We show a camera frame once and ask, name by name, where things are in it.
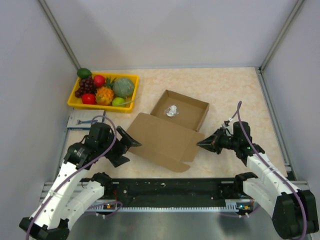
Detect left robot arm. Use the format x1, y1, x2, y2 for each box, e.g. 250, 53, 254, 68
19, 122, 141, 240

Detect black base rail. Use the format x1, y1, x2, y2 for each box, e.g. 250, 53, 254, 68
100, 178, 253, 207

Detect razor blister pack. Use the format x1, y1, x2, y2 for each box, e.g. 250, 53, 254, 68
67, 109, 105, 130

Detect orange pineapple toy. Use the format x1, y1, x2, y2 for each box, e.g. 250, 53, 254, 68
95, 77, 115, 106

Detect yellow plastic tray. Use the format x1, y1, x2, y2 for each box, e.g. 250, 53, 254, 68
67, 71, 140, 113

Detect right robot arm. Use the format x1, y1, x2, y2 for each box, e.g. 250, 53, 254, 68
197, 121, 319, 240

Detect red apple upper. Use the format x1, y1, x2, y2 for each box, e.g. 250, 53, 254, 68
93, 75, 106, 88

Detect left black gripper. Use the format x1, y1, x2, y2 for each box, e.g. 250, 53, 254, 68
99, 126, 141, 167

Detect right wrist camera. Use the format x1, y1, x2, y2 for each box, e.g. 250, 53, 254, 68
222, 120, 232, 131

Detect green lime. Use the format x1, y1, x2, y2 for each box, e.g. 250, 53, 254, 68
112, 97, 126, 107

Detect grey cable duct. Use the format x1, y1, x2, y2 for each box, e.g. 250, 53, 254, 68
85, 200, 254, 214

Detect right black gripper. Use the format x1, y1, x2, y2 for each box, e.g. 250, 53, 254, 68
197, 127, 240, 155

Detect green melon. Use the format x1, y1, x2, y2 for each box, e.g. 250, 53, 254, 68
112, 77, 135, 98

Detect brown cardboard box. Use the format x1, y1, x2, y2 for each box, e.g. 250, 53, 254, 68
127, 90, 210, 173

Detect red apple lower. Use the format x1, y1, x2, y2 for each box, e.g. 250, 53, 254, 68
81, 93, 96, 105

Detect red apple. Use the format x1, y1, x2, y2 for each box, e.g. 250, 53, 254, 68
93, 75, 106, 88
81, 93, 96, 105

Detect green avocado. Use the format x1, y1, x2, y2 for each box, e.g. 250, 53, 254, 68
76, 68, 92, 79

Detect dark red grape bunch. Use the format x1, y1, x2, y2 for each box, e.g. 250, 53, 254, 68
74, 76, 97, 98

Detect clear plastic wrap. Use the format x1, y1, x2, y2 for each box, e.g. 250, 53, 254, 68
164, 104, 179, 118

